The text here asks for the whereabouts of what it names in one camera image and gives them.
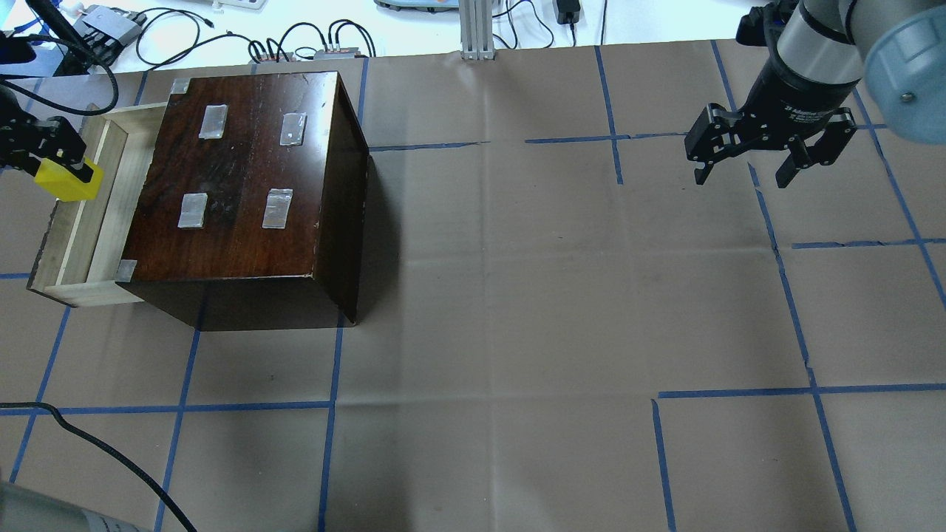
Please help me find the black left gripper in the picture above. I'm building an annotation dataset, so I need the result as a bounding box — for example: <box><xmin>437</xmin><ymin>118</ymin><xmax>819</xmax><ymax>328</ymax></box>
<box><xmin>1</xmin><ymin>86</ymin><xmax>103</xmax><ymax>185</ymax></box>

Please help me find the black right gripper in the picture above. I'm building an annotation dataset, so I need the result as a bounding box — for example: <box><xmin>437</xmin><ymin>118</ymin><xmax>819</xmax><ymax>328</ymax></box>
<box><xmin>684</xmin><ymin>81</ymin><xmax>856</xmax><ymax>189</ymax></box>

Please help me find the yellow block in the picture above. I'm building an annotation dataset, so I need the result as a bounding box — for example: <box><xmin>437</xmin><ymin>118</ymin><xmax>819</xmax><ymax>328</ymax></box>
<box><xmin>34</xmin><ymin>159</ymin><xmax>103</xmax><ymax>202</ymax></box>

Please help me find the light wooden drawer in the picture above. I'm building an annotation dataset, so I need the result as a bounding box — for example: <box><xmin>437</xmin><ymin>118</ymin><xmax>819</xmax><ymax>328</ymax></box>
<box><xmin>27</xmin><ymin>102</ymin><xmax>166</xmax><ymax>307</ymax></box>

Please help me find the dark wooden drawer cabinet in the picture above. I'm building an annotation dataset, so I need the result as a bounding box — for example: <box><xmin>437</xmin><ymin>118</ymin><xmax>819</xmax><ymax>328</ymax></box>
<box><xmin>116</xmin><ymin>71</ymin><xmax>370</xmax><ymax>331</ymax></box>

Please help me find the black power adapter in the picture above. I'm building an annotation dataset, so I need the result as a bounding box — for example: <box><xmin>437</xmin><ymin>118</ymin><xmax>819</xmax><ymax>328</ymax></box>
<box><xmin>554</xmin><ymin>0</ymin><xmax>582</xmax><ymax>26</ymax></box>

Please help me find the aluminium frame post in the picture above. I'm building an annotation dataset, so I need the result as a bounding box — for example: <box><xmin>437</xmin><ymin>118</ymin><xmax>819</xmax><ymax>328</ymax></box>
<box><xmin>458</xmin><ymin>0</ymin><xmax>494</xmax><ymax>61</ymax></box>

